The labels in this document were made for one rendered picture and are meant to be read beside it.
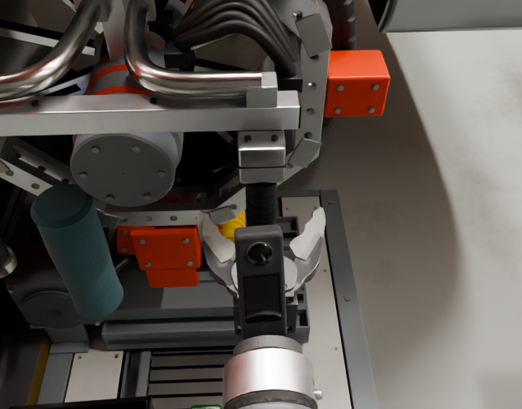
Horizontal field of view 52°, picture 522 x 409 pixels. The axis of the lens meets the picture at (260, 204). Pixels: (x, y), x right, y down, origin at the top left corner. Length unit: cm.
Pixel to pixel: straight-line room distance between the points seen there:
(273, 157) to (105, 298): 50
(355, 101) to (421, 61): 178
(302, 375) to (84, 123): 33
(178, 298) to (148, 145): 71
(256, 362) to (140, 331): 85
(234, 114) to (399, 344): 108
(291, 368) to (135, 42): 37
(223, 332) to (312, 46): 79
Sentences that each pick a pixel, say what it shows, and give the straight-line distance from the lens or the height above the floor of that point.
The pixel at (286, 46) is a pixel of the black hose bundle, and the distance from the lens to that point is 62.
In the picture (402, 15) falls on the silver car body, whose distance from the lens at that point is 117.
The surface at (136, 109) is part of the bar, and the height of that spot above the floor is 98.
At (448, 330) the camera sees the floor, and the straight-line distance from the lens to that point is 159.
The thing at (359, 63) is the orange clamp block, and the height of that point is 88.
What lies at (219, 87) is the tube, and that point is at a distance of 54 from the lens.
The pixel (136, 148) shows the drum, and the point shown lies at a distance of 65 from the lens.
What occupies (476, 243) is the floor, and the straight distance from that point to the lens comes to 181.
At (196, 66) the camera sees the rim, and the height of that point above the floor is 84.
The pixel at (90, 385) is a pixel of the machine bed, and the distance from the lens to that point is 141.
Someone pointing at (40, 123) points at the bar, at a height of 97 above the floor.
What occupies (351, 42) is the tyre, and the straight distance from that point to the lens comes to 85.
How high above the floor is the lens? 131
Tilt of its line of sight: 47 degrees down
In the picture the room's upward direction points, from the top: straight up
